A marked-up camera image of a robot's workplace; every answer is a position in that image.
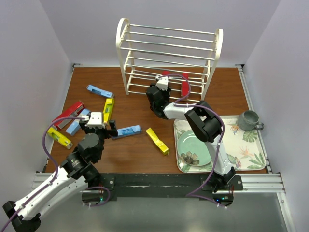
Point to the leaf-pattern serving tray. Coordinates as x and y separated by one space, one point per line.
243 148

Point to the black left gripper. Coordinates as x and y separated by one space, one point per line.
109 133

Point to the blue toothpaste box centre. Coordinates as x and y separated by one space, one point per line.
128 131

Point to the blue silver toothpaste box left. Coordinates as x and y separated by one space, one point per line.
74 126

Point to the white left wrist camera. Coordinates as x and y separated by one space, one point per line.
94 120

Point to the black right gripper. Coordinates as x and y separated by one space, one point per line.
166 93

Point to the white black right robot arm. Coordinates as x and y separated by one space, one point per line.
206 125

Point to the light blue toothpaste box far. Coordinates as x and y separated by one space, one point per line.
100 91

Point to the red toothpaste box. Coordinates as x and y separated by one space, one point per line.
72 111
185 86
165 73

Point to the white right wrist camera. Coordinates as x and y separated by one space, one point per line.
162 82

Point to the green ceramic plate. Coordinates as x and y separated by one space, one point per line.
191 150

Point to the yellow toothpaste box upright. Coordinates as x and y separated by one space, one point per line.
108 107

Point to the grey ceramic mug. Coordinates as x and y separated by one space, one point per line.
249 120

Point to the aluminium frame rail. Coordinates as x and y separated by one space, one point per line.
176 203

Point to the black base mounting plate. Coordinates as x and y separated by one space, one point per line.
168 186

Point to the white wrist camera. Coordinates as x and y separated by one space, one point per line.
94 120
162 82

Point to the cream metal-rod shelf rack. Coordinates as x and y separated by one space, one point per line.
144 52

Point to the crumpled yellow toothpaste box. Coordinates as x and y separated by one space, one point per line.
161 145

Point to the yellow toothpaste box left edge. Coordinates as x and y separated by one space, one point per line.
60 138

